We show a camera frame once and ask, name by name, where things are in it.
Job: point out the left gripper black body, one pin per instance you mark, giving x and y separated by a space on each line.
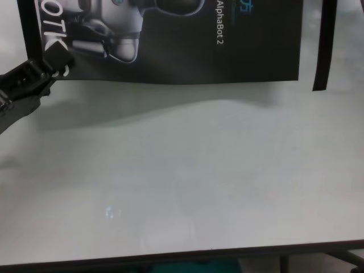
15 111

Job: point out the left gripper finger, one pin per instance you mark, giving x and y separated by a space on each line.
45 68

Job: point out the black robot print poster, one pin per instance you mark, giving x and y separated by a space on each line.
176 42

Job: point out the black metal table frame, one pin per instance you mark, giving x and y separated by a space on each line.
284 264

